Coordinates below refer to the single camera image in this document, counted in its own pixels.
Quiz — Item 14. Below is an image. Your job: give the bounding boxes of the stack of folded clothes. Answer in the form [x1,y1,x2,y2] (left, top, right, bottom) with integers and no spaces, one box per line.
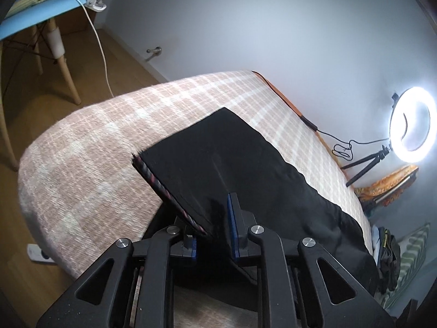
[370,225,402,293]

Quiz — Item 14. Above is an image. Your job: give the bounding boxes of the blue chair with wooden legs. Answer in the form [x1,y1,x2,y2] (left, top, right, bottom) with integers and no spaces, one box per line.
[0,0,84,172]

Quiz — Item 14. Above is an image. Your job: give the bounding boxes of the green leaf pattern pillow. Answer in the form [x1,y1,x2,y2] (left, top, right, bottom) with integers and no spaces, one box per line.
[379,222,433,310]

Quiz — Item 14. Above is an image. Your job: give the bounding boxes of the orange patterned cloth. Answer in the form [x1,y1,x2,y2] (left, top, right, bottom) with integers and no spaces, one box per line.
[353,164,419,210]

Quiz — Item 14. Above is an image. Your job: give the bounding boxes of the white lamp cable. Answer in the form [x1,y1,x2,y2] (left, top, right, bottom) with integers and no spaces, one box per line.
[78,0,115,98]

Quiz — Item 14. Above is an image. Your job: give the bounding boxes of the black pants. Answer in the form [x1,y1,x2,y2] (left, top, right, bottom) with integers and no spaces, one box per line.
[131,107,380,296]

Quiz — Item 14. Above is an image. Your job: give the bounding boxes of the white power strip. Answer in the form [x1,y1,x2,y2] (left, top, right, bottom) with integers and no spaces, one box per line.
[27,244,57,265]

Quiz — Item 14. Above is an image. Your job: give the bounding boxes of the black ring light cable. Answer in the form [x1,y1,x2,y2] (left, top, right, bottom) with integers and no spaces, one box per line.
[251,71,390,160]

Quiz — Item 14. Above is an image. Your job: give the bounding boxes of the grey folded tripod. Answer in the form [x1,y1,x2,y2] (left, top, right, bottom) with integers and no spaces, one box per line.
[364,174,416,213]

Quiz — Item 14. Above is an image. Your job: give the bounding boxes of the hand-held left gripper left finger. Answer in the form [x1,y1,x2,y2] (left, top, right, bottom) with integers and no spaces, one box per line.
[36,224,199,328]

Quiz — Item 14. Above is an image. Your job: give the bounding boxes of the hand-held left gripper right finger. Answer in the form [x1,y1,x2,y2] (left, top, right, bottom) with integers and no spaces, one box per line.
[226,192,398,328]

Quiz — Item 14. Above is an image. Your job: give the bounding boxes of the pink checked blanket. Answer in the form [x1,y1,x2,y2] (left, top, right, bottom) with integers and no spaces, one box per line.
[19,70,374,328]

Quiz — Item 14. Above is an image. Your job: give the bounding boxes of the small black tripod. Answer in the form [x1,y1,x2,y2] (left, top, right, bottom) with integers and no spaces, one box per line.
[341,144,392,188]

